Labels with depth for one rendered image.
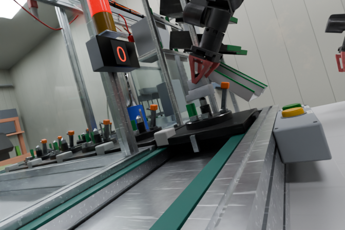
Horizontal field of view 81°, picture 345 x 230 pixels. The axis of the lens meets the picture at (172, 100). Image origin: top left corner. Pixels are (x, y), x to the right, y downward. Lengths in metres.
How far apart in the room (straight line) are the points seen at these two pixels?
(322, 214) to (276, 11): 3.70
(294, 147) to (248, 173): 0.18
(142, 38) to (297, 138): 1.82
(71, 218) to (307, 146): 0.38
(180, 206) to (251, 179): 0.07
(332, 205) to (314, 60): 3.50
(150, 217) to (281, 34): 3.70
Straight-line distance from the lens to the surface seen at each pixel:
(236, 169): 0.24
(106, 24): 0.54
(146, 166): 0.48
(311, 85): 3.81
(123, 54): 0.52
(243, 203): 0.18
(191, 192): 0.25
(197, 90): 0.58
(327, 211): 0.36
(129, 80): 1.52
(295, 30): 3.86
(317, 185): 0.42
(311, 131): 0.39
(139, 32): 2.09
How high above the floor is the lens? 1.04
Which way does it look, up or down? 2 degrees up
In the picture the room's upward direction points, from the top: 16 degrees counter-clockwise
